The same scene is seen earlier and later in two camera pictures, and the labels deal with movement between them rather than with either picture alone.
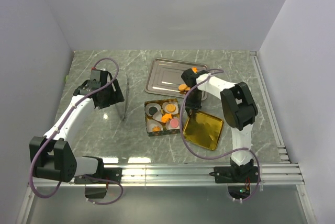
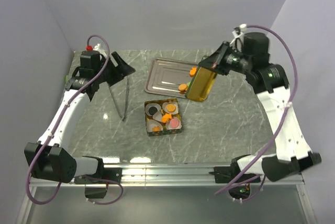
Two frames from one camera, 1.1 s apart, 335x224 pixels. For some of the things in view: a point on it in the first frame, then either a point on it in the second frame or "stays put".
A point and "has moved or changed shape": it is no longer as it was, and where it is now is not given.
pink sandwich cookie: (174, 123) stays put
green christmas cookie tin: (162, 116) stays put
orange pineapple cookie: (165, 118) stays put
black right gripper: (194, 107) to (212, 62)
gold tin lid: (203, 130) has moved or changed shape
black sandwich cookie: (152, 110) stays put
